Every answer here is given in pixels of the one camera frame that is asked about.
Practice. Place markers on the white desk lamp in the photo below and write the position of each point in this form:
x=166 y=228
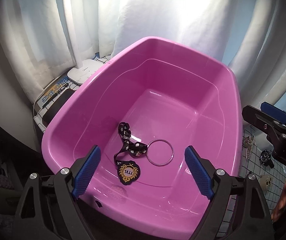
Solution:
x=79 y=20

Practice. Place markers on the white curtain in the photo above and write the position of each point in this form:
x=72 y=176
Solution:
x=249 y=36

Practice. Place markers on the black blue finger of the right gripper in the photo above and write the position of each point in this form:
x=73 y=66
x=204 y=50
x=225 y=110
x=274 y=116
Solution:
x=271 y=121

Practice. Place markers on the black wristwatch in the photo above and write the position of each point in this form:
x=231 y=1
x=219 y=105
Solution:
x=265 y=159

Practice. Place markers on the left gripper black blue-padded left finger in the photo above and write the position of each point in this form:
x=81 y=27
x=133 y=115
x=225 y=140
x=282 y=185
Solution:
x=47 y=208

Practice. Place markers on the cream skull ornament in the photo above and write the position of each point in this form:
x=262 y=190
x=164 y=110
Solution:
x=265 y=182

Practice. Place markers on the pink plastic tub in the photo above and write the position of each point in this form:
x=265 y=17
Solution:
x=172 y=97

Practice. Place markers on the black flat device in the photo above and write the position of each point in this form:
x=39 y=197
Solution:
x=56 y=106

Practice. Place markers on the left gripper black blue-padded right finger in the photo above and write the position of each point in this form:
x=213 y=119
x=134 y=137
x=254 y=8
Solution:
x=237 y=207

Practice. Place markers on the blue yellow book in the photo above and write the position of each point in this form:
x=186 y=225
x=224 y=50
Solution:
x=52 y=89

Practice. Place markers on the gold pearl hair claw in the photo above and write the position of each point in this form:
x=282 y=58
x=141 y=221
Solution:
x=247 y=144

